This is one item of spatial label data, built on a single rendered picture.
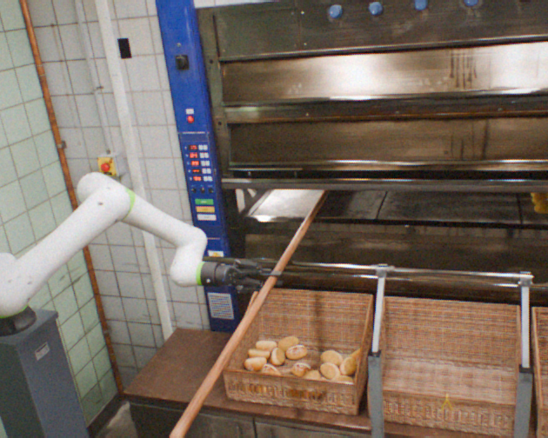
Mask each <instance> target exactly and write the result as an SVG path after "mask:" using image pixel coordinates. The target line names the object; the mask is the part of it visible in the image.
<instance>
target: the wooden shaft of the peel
mask: <svg viewBox="0 0 548 438"><path fill-rule="evenodd" d="M329 193H330V190H324V191H323V192H322V194H321V195H320V197H319V198H318V199H317V201H316V203H315V205H314V206H313V208H312V209H311V212H310V213H309V215H308V216H307V217H306V219H305V220H304V222H303V224H302V226H301V227H300V229H299V230H298V232H297V233H296V235H295V236H294V238H293V240H292V241H291V243H290V245H289V247H288V248H287V250H286V251H285V252H284V254H283V256H282V257H281V259H280V260H279V262H278V264H277V266H276V267H275V268H274V270H273V271H283V270H284V267H285V266H286V264H287V262H288V261H289V260H290V258H291V256H292V254H293V253H294V251H295V249H296V248H297V246H298V244H299V243H300V241H301V239H302V238H303V236H304V234H305V232H306V230H307V229H308V228H309V226H310V225H311V222H312V221H313V219H314V217H315V216H316V214H317V212H318V211H319V209H320V207H321V206H322V204H323V202H324V200H325V198H326V197H327V196H328V194H329ZM277 279H278V277H276V276H270V277H269V278H268V280H267V281H266V283H265V285H264V286H263V287H262V289H261V291H260V292H259V294H258V295H257V298H256V299H255V301H254V302H253V303H252V305H251V307H250V308H249V310H248V312H247V313H246V315H245V316H244V319H243V320H242V321H241V322H240V324H239V326H238V327H237V329H236V331H235V333H234V334H233V336H232V337H231V339H230V340H229V342H228V343H227V345H226V347H225V348H224V350H223V352H222V354H221V355H220V356H219V357H218V359H217V361H216V363H215V364H214V366H213V368H212V369H211V371H210V373H209V374H208V375H207V377H206V378H205V380H204V382H203V384H202V385H201V387H200V388H199V390H198V391H197V393H196V394H195V396H194V398H193V399H192V401H191V402H190V405H189V406H188V408H187V409H186V410H185V412H184V414H183V415H182V417H181V419H180V420H179V422H178V423H177V425H176V426H175V428H174V429H173V431H172V433H171V434H170V438H184V436H185V434H186V432H187V431H188V429H189V427H190V425H191V424H192V423H193V421H194V419H195V418H196V416H197V414H198V412H199V410H200V409H201V407H202V406H203V404H204V402H205V400H206V399H207V397H208V395H209V394H210V392H211V390H212V389H213V387H214V386H215V384H216V382H217V380H218V378H219V377H220V375H221V374H222V372H223V371H224V368H225V367H226V365H227V363H228V362H229V360H230V358H231V357H232V355H233V354H234V352H235V350H236V349H237V346H238V345H239V343H240V342H241V341H242V339H243V337H244V335H245V333H246V331H247V330H248V328H249V326H250V325H251V323H252V322H253V320H254V318H255V317H256V315H257V313H258V311H259V310H260V309H261V307H262V305H263V303H264V301H265V299H266V298H267V296H268V294H269V293H270V292H271V290H272V288H273V286H274V285H275V283H276V281H277Z"/></svg>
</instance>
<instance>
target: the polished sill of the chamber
mask: <svg viewBox="0 0 548 438"><path fill-rule="evenodd" d="M305 219H306V217H293V216H244V217H243V218H242V219H241V220H240V222H241V228H247V229H293V230H299V229H300V227H301V226H302V224H303V222H304V220H305ZM307 230H316V231H340V232H364V233H387V234H411V235H435V236H482V237H505V238H529V239H548V224H531V223H501V222H442V221H412V220H383V219H353V218H323V217H314V219H313V221H312V222H311V225H310V226H309V228H308V229H307Z"/></svg>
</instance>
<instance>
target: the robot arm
mask: <svg viewBox="0 0 548 438"><path fill-rule="evenodd" d="M77 195H78V198H79V200H80V201H81V202H82V204H81V205H80V206H79V207H78V209H77V210H76V211H75V212H74V213H73V214H72V215H71V216H70V217H68V218H67V219H66V220H65V221H64V222H63V223H62V224H61V225H60V226H59V227H58V228H57V229H55V230H54V231H53V232H52V233H51V234H50V235H49V236H47V237H46V238H45V239H44V240H42V241H41V242H40V243H39V244H38V245H37V246H36V247H35V248H33V249H32V250H30V251H29V252H28V253H26V254H25V255H23V256H22V257H21V258H19V259H18V260H16V258H15V257H14V256H13V255H12V254H9V253H0V336H9V335H15V334H18V333H20V332H22V331H25V330H26V329H28V328H29V327H31V326H32V325H33V324H34V323H35V322H36V320H37V315H36V312H35V311H34V310H32V309H31V308H30V306H29V304H28V302H29V301H30V300H31V299H32V297H33V296H34V295H35V294H36V293H37V292H38V291H39V290H40V288H41V287H42V286H43V285H44V284H45V283H46V282H47V281H48V280H49V279H50V278H51V277H52V276H53V275H54V274H56V272H57V271H58V270H59V269H60V268H62V267H63V265H64V264H65V263H67V262H68V261H69V260H70V259H71V258H72V257H73V256H74V255H76V254H77V253H78V252H79V251H80V250H81V249H83V248H84V247H85V246H86V245H88V244H89V243H90V242H92V241H93V240H94V239H95V238H97V237H98V236H100V235H101V234H102V233H103V232H104V231H105V230H107V229H108V228H110V227H111V226H113V225H114V224H116V223H117V222H123V223H126V224H128V225H130V226H133V227H136V228H138V229H141V230H143V231H146V232H148V233H150V234H152V235H154V236H156V237H158V238H160V239H162V240H164V241H166V242H167V243H169V244H172V245H173V246H175V247H176V248H177V253H176V255H175V258H174V261H173V263H172V265H171V267H170V278H171V280H172V281H173V282H174V283H175V284H176V285H177V286H178V287H181V288H188V287H193V286H202V287H214V288H218V287H219V286H220V285H223V286H230V285H231V286H233V287H236V288H237V292H238V293H242V292H260V291H261V289H262V287H263V286H264V285H265V283H266V281H267V279H264V281H259V280H254V279H250V278H247V277H245V275H255V274H260V275H261V276H276V277H280V276H281V275H282V273H283V272H282V271H272V270H271V269H263V268H262V266H261V263H257V262H246V261H241V260H239V259H236V260H235V261H234V262H233V265H231V266H230V265H222V264H221V263H220V262H202V258H203V255H204V250H205V248H206V245H207V238H206V235H205V233H204V232H203V231H202V230H201V229H198V228H195V227H193V226H190V225H189V224H186V223H184V222H180V221H179V220H178V219H176V218H174V217H172V216H169V215H168V214H166V213H164V212H163V211H162V210H160V209H158V208H156V207H155V206H153V205H151V204H150V203H148V202H146V201H145V200H144V199H143V198H142V197H140V196H139V195H137V194H136V193H135V192H133V191H131V190H129V189H127V188H125V187H124V186H123V185H122V184H120V183H118V182H116V181H114V180H113V179H111V178H109V177H108V176H106V175H104V174H101V173H90V174H88V175H86V176H84V177H83V178H82V179H81V180H80V182H79V183H78V185H77ZM238 266H239V267H245V268H250V269H241V268H239V267H238ZM261 273H262V274H261ZM240 284H248V285H252V286H239V285H240Z"/></svg>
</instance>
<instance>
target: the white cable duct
mask: <svg viewBox="0 0 548 438"><path fill-rule="evenodd" d="M95 4H96V8H97V16H98V21H99V24H100V29H101V33H102V38H103V42H104V50H105V54H106V58H107V63H108V67H109V72H110V79H111V83H112V88H113V92H114V97H115V101H116V106H117V113H118V117H119V122H120V126H121V131H122V134H123V139H124V147H125V151H126V155H127V160H128V164H129V168H130V176H131V180H132V185H133V189H134V192H135V193H136V194H137V195H139V196H140V197H142V198H143V199H144V200H145V201H146V196H145V192H144V184H143V179H142V175H141V170H140V166H139V161H138V157H137V149H136V144H135V140H134V136H133V131H132V127H131V122H130V114H129V110H128V105H127V101H126V96H125V92H124V84H123V79H122V75H121V70H120V66H119V61H118V57H117V49H116V45H115V40H114V36H113V31H112V27H111V22H110V13H109V9H108V4H107V0H95ZM142 231H143V230H142ZM143 236H144V243H145V247H146V252H147V256H148V261H149V265H150V272H151V277H152V281H153V286H154V290H155V295H156V298H157V306H158V311H159V315H160V320H161V324H162V328H163V332H164V340H165V341H166V340H167V339H168V338H169V337H170V335H171V334H172V333H173V332H172V327H171V323H170V315H169V310H168V306H167V301H166V297H165V293H164V285H163V280H162V276H161V271H160V267H159V262H158V258H157V250H156V245H155V241H154V236H153V235H152V234H150V233H148V232H146V231H143Z"/></svg>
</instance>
